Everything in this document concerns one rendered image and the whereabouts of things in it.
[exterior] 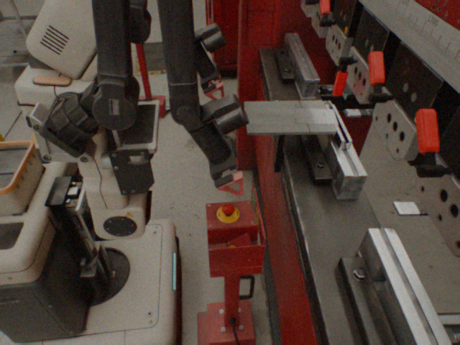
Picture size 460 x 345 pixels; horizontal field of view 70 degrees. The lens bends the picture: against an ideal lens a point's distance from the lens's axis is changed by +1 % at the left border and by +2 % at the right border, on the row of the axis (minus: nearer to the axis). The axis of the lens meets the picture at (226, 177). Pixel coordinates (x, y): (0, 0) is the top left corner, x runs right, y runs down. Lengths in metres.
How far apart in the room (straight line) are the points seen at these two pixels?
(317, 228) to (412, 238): 1.36
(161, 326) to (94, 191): 0.64
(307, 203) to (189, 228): 1.15
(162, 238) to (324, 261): 0.95
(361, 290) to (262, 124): 0.53
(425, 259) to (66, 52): 1.94
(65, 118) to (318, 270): 0.63
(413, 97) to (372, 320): 0.43
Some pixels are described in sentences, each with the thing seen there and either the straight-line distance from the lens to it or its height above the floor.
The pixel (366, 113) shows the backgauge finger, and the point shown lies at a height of 1.00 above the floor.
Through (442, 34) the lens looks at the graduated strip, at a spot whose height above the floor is 1.39.
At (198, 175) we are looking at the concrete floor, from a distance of 2.31.
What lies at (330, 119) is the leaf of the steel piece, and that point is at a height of 1.00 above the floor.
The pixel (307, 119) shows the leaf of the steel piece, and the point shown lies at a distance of 1.05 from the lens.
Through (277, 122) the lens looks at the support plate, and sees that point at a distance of 1.02.
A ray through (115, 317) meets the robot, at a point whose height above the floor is 0.28.
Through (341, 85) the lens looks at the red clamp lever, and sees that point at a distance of 0.86.
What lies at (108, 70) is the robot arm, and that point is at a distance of 0.63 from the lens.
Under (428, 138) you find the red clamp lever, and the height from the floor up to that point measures 1.29.
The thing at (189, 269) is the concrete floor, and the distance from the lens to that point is 1.83.
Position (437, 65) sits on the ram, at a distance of 0.59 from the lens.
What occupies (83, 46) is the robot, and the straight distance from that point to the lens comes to 0.78.
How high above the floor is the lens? 1.56
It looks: 43 degrees down
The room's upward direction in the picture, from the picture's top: straight up
